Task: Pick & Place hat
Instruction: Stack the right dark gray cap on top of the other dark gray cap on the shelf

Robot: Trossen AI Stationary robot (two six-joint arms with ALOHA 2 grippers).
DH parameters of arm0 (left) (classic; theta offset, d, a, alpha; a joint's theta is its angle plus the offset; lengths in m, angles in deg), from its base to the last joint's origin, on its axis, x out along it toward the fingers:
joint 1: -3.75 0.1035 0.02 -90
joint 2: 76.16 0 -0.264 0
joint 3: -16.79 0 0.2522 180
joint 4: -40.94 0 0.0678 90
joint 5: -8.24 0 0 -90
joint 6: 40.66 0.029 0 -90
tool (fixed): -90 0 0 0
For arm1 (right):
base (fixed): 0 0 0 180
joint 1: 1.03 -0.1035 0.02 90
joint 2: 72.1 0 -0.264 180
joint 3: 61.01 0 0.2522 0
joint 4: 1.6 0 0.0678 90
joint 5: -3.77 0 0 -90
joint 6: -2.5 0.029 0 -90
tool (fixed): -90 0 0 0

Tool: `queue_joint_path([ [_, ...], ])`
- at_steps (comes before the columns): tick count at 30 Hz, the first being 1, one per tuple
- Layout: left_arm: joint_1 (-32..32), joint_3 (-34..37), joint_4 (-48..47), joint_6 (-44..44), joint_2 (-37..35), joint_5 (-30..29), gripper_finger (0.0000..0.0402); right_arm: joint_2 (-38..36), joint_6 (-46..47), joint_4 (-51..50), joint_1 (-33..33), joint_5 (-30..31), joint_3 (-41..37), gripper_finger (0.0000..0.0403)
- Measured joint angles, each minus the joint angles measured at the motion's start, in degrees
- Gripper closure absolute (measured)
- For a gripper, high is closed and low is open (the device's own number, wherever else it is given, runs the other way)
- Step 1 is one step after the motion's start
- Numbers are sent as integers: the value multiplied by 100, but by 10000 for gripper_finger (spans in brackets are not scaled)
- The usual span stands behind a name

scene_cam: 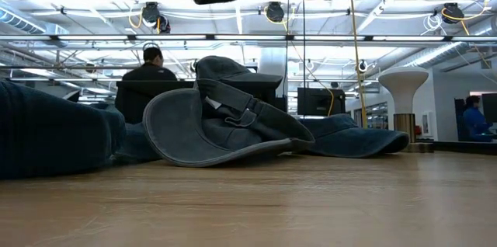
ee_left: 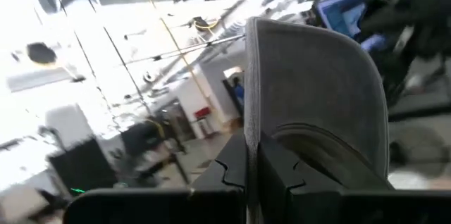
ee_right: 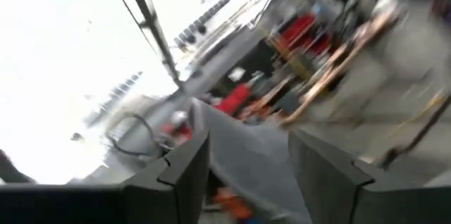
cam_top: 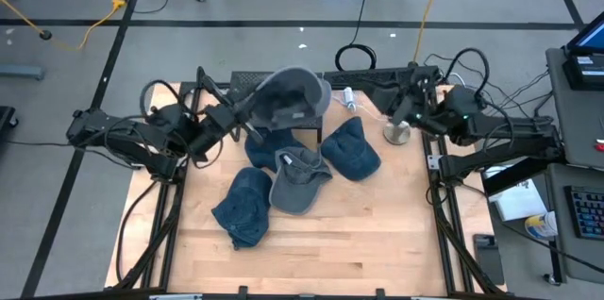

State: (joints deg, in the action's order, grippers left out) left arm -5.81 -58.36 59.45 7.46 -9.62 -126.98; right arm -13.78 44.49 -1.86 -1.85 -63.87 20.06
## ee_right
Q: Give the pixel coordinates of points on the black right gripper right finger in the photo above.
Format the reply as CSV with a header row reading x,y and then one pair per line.
x,y
370,203

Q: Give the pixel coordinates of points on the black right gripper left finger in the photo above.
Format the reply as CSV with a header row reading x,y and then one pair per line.
x,y
105,204

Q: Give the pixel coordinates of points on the grey baseball cap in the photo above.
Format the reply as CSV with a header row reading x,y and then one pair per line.
x,y
250,153

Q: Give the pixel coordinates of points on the black frame post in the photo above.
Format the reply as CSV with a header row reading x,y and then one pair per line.
x,y
155,30

